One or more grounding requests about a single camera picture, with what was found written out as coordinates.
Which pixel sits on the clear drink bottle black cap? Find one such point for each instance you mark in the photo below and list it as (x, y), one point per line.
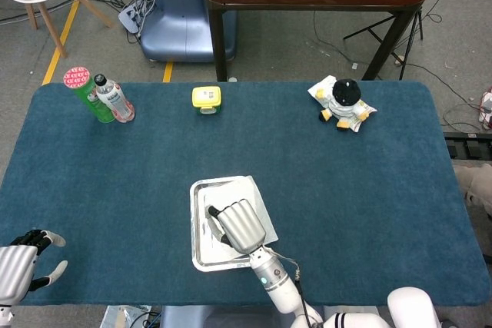
(113, 99)

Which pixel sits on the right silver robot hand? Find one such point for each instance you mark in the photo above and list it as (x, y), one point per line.
(242, 226)

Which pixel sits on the green tub yellow lid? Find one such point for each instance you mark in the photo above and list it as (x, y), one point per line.
(207, 97)

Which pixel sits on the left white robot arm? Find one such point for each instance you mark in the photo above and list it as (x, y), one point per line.
(4, 314)

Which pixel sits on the black white plush toy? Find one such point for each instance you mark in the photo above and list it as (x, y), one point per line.
(319, 88)

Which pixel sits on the blue felt table cloth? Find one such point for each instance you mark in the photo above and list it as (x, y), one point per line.
(153, 159)

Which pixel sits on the silver plastic bag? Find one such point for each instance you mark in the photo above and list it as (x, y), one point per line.
(119, 316)

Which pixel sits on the red white object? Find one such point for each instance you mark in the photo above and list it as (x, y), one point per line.
(487, 107)

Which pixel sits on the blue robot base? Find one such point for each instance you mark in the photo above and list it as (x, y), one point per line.
(180, 24)

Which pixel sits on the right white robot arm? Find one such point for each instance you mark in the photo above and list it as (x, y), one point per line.
(276, 282)

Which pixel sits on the green chips can red lid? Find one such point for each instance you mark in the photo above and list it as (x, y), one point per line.
(86, 95)

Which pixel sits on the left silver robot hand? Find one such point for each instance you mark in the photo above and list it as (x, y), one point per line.
(15, 270)

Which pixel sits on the stainless steel tray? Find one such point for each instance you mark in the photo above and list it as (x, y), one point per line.
(198, 243)

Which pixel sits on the beige cloth bundle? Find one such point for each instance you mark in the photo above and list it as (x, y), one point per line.
(478, 186)

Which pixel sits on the white power strip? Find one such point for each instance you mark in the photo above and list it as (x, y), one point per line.
(130, 17)

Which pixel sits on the black tripod stand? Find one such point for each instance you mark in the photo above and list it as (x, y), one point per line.
(413, 32)

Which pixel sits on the black plush doll white shirt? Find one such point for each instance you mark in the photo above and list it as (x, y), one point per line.
(345, 97)

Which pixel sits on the grey-blue robot torso base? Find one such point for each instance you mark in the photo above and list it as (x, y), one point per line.
(215, 316)

